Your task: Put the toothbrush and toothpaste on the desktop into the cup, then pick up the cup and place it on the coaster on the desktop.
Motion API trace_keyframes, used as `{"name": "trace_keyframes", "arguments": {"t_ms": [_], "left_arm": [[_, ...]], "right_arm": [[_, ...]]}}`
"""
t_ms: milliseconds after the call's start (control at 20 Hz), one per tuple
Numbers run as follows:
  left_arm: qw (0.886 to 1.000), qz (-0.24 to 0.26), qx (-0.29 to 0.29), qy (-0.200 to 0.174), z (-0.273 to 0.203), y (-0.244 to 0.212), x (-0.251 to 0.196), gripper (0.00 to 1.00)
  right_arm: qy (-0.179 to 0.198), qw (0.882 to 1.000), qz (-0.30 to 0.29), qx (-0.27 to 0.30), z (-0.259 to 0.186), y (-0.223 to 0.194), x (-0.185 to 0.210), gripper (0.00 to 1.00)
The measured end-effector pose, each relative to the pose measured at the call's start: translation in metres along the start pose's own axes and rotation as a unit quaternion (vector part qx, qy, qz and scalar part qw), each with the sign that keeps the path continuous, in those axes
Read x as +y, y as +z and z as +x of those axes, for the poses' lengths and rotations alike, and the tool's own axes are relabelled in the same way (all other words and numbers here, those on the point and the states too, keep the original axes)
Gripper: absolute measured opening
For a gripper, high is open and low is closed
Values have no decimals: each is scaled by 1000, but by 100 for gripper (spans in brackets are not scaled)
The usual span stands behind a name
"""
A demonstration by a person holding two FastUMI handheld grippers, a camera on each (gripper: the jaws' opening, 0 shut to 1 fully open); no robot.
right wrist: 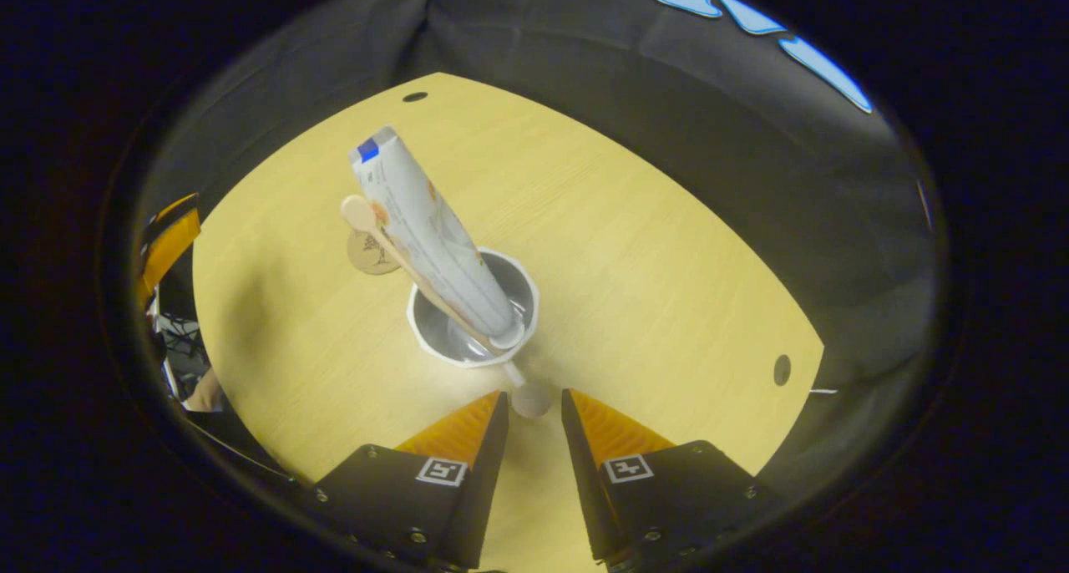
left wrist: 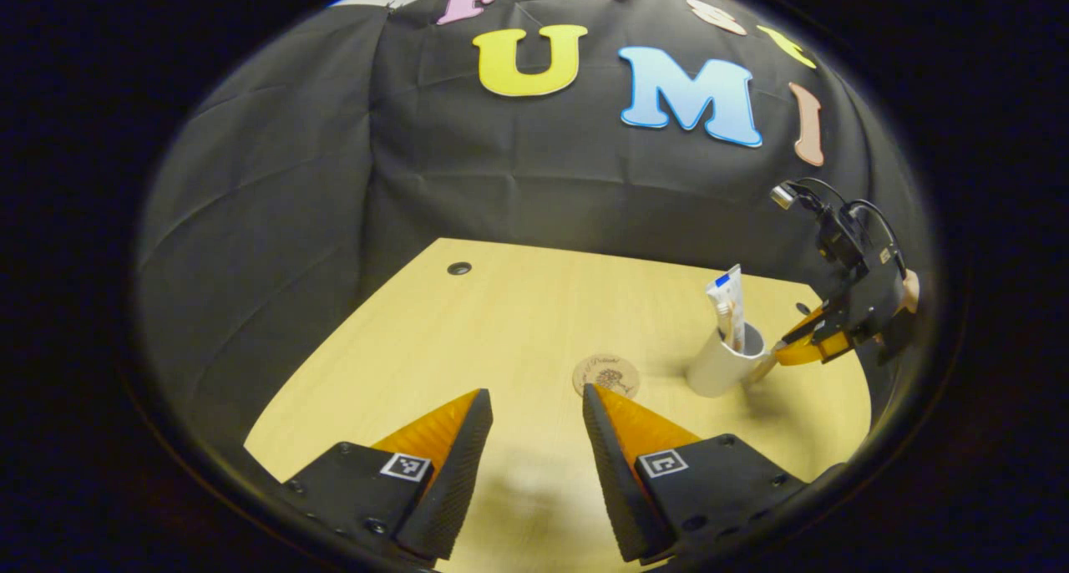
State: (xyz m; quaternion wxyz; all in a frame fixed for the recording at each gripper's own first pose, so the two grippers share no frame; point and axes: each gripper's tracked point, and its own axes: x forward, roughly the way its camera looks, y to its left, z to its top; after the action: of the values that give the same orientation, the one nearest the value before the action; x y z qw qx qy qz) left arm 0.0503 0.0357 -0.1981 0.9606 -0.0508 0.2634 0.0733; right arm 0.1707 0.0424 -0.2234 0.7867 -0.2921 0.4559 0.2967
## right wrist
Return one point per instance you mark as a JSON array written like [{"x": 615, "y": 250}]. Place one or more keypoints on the white toothpaste tube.
[{"x": 426, "y": 222}]

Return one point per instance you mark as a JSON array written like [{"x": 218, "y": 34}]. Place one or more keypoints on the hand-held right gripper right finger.
[{"x": 585, "y": 473}]

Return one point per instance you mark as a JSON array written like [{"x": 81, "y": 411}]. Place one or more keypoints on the light wooden desktop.
[{"x": 651, "y": 306}]

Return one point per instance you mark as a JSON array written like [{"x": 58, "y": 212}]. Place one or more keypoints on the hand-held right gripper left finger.
[{"x": 480, "y": 473}]

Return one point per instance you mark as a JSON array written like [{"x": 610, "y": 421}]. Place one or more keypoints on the grey metal frame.
[{"x": 179, "y": 339}]

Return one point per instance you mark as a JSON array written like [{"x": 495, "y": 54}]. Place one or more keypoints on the black backdrop cloth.
[{"x": 668, "y": 97}]

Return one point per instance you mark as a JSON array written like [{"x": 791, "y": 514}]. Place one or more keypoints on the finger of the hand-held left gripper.
[{"x": 171, "y": 243}]

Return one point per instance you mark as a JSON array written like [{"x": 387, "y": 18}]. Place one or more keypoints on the beige wooden toothbrush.
[{"x": 361, "y": 214}]

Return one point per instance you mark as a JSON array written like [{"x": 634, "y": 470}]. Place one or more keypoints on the white cup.
[{"x": 434, "y": 335}]

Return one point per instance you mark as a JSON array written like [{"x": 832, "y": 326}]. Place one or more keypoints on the round cork coaster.
[{"x": 366, "y": 260}]

